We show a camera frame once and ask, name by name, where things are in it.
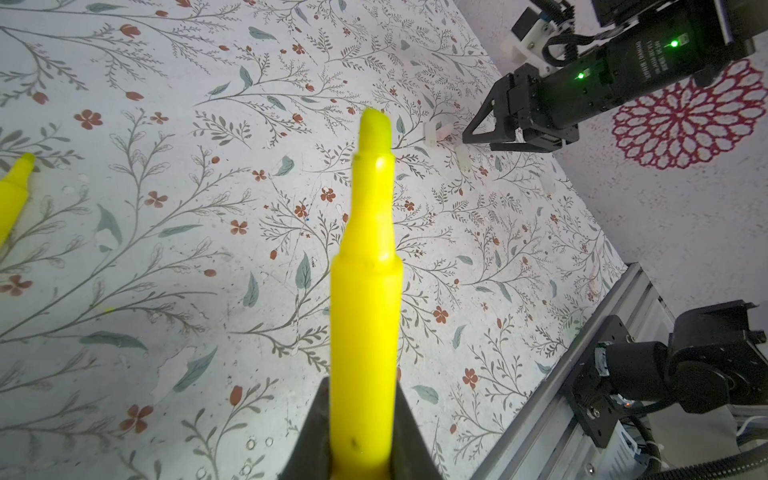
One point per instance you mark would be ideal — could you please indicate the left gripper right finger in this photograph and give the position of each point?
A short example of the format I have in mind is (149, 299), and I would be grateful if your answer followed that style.
(411, 459)

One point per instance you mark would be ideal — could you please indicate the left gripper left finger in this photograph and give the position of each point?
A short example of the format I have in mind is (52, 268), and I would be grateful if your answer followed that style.
(310, 458)

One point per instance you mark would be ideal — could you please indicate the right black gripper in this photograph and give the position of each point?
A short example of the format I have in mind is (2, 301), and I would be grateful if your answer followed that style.
(643, 47)

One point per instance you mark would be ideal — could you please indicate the yellow highlighter pen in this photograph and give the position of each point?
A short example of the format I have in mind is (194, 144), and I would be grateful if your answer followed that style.
(365, 304)
(14, 193)

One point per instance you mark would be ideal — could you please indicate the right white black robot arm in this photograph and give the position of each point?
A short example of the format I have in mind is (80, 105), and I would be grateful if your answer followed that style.
(683, 124)

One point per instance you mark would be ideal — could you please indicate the clear pen cap pink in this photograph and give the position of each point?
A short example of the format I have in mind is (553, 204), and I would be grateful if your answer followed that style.
(436, 131)

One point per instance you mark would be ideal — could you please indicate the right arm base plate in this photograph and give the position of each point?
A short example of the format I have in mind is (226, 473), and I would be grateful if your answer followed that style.
(587, 388)

